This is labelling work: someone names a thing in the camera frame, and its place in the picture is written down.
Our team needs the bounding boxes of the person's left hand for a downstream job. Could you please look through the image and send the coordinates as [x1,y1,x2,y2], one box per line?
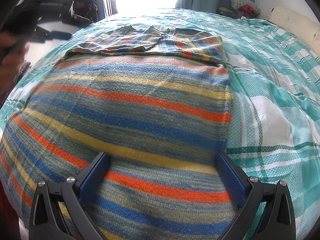
[1,32,29,96]

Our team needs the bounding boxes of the orange red trousers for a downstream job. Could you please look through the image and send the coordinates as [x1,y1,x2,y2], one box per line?
[1,184,21,240]

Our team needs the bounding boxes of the teal white plaid bedspread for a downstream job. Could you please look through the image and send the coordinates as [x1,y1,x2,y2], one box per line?
[1,9,319,239]

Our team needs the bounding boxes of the striped knit sweater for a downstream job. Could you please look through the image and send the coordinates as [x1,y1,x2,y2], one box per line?
[1,26,235,239]

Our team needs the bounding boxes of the clothes pile in corner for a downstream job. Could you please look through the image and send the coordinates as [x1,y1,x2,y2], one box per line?
[217,0,261,19]

